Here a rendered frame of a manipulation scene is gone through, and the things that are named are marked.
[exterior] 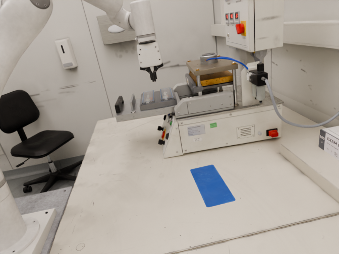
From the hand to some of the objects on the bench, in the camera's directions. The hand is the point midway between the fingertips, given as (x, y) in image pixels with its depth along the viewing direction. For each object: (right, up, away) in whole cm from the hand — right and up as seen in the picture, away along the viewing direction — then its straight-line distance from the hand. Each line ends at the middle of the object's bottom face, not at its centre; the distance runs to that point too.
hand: (153, 76), depth 112 cm
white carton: (+70, -34, -30) cm, 84 cm away
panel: (+3, -30, +13) cm, 33 cm away
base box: (+30, -27, +12) cm, 42 cm away
